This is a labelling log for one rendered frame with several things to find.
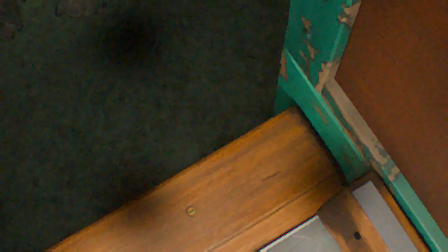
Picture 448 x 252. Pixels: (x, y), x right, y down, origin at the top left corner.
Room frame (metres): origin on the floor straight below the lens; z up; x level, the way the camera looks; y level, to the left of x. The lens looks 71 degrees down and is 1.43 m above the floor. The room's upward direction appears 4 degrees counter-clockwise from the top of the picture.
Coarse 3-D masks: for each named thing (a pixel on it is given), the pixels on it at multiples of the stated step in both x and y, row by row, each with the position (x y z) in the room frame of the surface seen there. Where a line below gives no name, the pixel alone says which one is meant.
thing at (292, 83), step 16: (288, 64) 0.27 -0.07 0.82; (288, 80) 0.27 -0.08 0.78; (304, 80) 0.25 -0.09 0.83; (288, 96) 0.26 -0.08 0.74; (304, 96) 0.24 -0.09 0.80; (320, 96) 0.23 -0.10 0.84; (304, 112) 0.24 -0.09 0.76; (320, 112) 0.22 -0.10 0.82; (320, 128) 0.21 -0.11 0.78; (336, 128) 0.19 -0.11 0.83; (336, 144) 0.18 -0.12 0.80; (352, 144) 0.17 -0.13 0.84; (336, 160) 0.18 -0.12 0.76; (352, 160) 0.16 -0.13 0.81; (352, 176) 0.15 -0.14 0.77
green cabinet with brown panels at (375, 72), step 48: (336, 0) 0.23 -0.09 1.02; (384, 0) 0.21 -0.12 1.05; (432, 0) 0.18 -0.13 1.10; (288, 48) 0.28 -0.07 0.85; (336, 48) 0.22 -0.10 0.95; (384, 48) 0.20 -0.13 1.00; (432, 48) 0.17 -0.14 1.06; (336, 96) 0.21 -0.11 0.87; (384, 96) 0.18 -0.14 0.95; (432, 96) 0.15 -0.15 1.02; (384, 144) 0.16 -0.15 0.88; (432, 144) 0.13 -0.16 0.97; (432, 192) 0.10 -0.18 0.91; (432, 240) 0.07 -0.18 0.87
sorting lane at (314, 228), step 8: (304, 224) 0.11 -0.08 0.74; (312, 224) 0.11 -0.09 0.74; (320, 224) 0.11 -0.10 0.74; (296, 232) 0.10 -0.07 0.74; (304, 232) 0.10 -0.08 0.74; (312, 232) 0.10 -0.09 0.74; (320, 232) 0.10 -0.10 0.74; (328, 232) 0.10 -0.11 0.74; (280, 240) 0.10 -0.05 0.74; (288, 240) 0.10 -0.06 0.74; (296, 240) 0.09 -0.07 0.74; (304, 240) 0.09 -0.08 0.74; (312, 240) 0.09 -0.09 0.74; (320, 240) 0.09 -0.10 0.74; (328, 240) 0.09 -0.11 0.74; (264, 248) 0.09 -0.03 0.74; (272, 248) 0.09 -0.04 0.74; (280, 248) 0.09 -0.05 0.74; (288, 248) 0.09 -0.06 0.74; (296, 248) 0.09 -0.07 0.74; (304, 248) 0.08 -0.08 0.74; (312, 248) 0.08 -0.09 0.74; (320, 248) 0.08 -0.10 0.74; (328, 248) 0.08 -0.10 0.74; (336, 248) 0.08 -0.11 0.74
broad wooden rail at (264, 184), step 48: (240, 144) 0.20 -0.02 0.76; (288, 144) 0.20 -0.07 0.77; (144, 192) 0.16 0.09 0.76; (192, 192) 0.15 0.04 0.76; (240, 192) 0.15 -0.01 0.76; (288, 192) 0.14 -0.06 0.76; (336, 192) 0.14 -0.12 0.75; (96, 240) 0.11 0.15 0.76; (144, 240) 0.10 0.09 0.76; (192, 240) 0.10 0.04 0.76; (240, 240) 0.10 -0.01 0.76
